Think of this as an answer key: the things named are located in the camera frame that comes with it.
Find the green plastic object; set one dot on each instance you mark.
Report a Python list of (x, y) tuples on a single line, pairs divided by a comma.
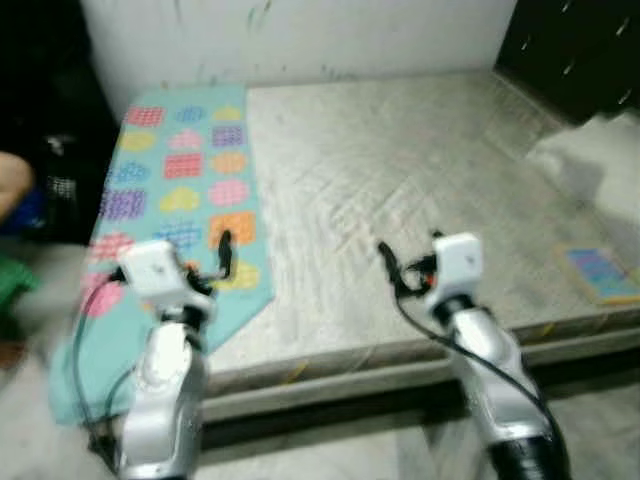
[(18, 282)]

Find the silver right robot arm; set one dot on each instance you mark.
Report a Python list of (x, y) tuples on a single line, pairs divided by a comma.
[(495, 380)]

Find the bare skin person limb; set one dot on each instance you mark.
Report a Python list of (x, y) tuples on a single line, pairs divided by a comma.
[(15, 185)]

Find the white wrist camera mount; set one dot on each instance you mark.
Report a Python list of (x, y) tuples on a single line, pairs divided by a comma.
[(150, 268), (458, 265)]

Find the teal patchwork blanket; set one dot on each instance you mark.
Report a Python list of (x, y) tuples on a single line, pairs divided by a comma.
[(180, 170)]

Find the black mesh basket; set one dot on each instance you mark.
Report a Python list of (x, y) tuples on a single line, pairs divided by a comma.
[(62, 185)]

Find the white pillow with green tree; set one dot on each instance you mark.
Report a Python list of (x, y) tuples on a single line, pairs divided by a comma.
[(600, 165)]

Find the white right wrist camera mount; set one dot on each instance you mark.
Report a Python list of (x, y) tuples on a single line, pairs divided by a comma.
[(458, 265)]

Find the black tufted headboard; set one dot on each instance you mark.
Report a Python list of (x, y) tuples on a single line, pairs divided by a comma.
[(570, 45)]

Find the blue cloth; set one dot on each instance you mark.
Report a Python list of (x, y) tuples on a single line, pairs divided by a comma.
[(25, 222)]

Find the grey quilted mattress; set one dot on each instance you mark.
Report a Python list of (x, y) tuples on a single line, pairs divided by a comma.
[(400, 180)]

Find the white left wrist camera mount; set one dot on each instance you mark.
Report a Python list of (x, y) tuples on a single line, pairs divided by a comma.
[(150, 268)]

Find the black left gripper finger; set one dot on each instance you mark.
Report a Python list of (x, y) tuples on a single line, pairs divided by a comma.
[(226, 255)]

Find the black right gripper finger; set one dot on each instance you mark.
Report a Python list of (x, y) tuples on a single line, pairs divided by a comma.
[(390, 267)]

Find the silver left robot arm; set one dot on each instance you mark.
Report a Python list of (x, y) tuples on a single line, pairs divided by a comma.
[(165, 400)]

